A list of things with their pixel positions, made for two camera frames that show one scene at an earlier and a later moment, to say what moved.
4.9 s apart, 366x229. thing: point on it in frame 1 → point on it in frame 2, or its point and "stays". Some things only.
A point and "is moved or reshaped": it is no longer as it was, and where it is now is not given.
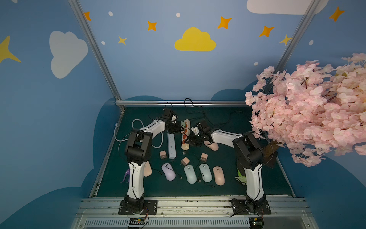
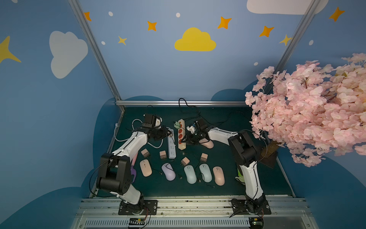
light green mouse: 206,172 stays
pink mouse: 213,146 is moved or reshaped
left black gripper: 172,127 → 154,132
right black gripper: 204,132 stays
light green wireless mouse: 190,172 stays
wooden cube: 204,157 stays
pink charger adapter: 185,161 stays
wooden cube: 163,154 stays
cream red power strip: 185,129 is moved or reshaped
